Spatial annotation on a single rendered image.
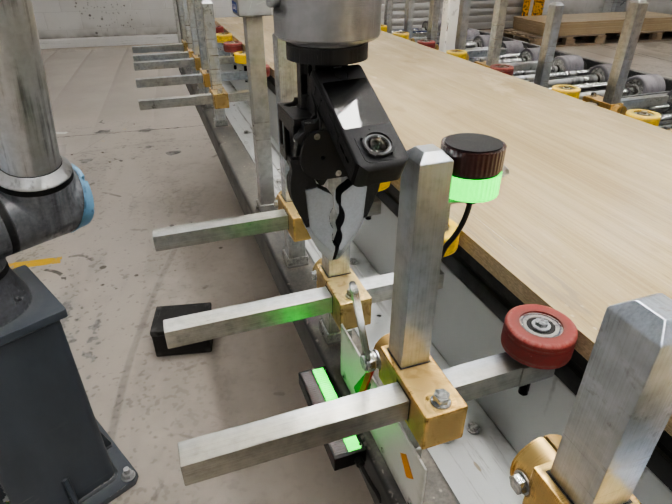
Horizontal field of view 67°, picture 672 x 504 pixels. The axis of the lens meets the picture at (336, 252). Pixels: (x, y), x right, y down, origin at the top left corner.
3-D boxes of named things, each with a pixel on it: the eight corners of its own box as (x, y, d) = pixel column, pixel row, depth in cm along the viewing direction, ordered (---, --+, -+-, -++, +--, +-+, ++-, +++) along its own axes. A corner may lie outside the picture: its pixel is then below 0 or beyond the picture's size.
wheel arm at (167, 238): (156, 256, 91) (152, 235, 89) (155, 247, 94) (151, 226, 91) (380, 218, 103) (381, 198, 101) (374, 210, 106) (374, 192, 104)
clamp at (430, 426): (421, 451, 54) (426, 418, 52) (371, 366, 65) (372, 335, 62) (467, 436, 56) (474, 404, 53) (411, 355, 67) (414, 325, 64)
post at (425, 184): (390, 492, 70) (420, 156, 45) (379, 470, 72) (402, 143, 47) (413, 484, 71) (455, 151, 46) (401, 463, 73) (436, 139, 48)
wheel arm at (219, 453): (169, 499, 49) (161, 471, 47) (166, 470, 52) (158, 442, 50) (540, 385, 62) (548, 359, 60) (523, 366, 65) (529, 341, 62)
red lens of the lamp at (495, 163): (459, 181, 46) (462, 158, 45) (427, 158, 51) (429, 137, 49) (515, 172, 48) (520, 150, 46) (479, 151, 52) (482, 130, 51)
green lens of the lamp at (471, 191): (456, 206, 47) (459, 184, 46) (425, 182, 52) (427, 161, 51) (511, 197, 49) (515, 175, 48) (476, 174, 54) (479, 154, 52)
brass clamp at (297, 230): (291, 243, 95) (289, 219, 93) (273, 212, 106) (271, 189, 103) (322, 237, 97) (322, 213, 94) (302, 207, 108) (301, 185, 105)
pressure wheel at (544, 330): (516, 425, 60) (536, 351, 54) (477, 378, 67) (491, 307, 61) (571, 407, 62) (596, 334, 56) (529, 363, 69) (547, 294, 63)
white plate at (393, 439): (415, 525, 60) (422, 471, 54) (338, 373, 80) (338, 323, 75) (419, 523, 60) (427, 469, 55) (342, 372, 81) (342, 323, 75)
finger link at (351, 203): (345, 233, 59) (345, 156, 54) (364, 259, 54) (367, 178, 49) (319, 238, 58) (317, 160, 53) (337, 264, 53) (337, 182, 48)
